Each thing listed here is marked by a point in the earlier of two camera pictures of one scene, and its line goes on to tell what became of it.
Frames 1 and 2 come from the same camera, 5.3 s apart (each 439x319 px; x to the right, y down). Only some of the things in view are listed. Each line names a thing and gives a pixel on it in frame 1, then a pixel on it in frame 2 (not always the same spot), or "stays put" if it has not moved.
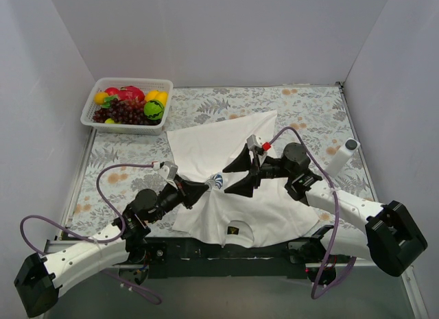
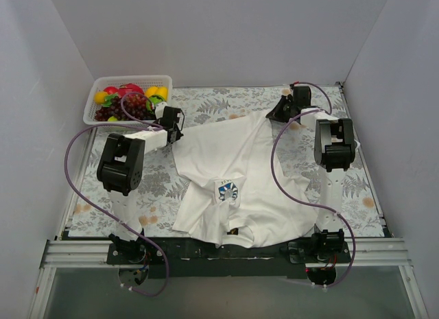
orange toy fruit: x=99 y=97 stays put
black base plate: x=192 y=258 stays put
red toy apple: x=112 y=91 stays put
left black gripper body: x=180 y=192 → x=175 y=134
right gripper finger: x=244 y=186 → x=281 y=111
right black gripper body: x=256 y=170 → x=281 y=108
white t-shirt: x=200 y=155 stays put
